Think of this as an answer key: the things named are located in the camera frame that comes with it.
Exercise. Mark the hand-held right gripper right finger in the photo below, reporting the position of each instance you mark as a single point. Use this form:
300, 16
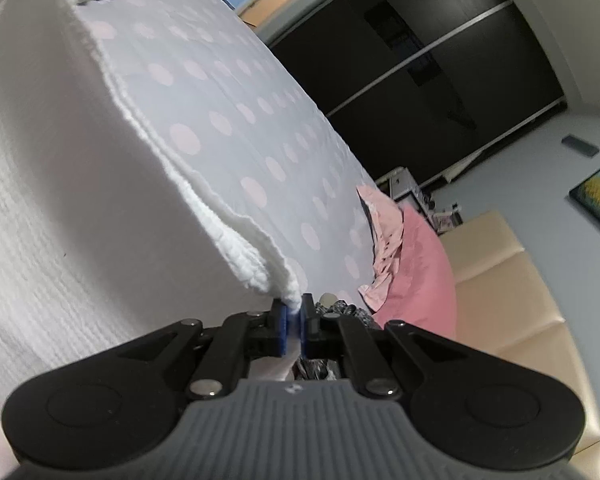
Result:
307, 327

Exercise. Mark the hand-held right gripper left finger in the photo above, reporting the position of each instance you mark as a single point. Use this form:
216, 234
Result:
280, 327

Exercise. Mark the white muslin blanket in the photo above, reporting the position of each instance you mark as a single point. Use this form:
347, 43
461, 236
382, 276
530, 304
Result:
80, 185

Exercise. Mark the black and white patterned cloth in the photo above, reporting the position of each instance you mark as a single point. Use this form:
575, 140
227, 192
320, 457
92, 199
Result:
342, 307

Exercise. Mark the pink ruffled cloth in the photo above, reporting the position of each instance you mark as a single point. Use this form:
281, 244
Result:
385, 240

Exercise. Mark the pink pillow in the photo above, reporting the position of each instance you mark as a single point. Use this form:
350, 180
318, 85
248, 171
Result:
425, 275

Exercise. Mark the low storage unit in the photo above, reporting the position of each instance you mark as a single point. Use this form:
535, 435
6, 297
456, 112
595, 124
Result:
420, 200

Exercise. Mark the beige padded headboard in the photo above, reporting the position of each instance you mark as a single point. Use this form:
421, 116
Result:
520, 310

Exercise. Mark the bed with polka dot sheet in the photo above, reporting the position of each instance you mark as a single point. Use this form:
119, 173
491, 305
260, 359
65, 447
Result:
240, 110

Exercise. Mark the black sliding wardrobe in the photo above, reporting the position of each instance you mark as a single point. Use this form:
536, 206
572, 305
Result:
420, 70

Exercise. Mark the dark wall panel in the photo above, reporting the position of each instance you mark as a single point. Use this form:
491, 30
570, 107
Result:
580, 145

